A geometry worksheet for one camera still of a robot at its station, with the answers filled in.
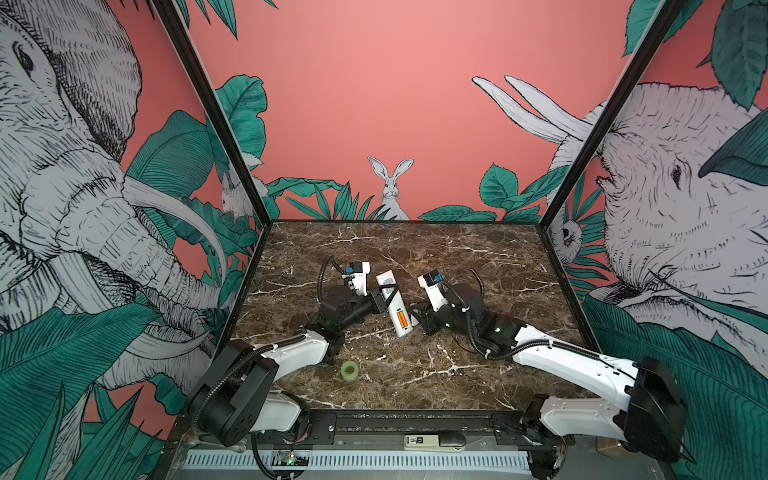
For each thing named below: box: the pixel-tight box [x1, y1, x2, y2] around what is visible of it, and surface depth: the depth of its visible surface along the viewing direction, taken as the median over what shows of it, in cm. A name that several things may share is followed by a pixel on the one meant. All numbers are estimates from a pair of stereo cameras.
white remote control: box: [376, 270, 414, 338], surface depth 81 cm
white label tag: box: [404, 435, 439, 449], surface depth 71 cm
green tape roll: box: [341, 360, 359, 380], surface depth 85 cm
